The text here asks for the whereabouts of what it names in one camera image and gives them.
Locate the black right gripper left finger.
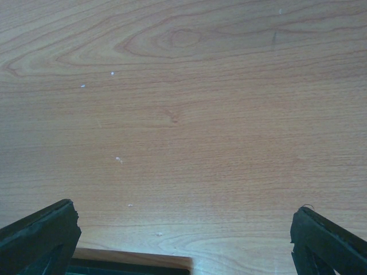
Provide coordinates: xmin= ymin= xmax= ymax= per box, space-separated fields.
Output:
xmin=1 ymin=199 xmax=81 ymax=274

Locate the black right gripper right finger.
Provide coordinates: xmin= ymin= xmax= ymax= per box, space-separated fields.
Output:
xmin=290 ymin=206 xmax=366 ymax=274

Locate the black and grey chessboard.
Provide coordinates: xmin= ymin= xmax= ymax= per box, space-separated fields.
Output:
xmin=65 ymin=258 xmax=190 ymax=275

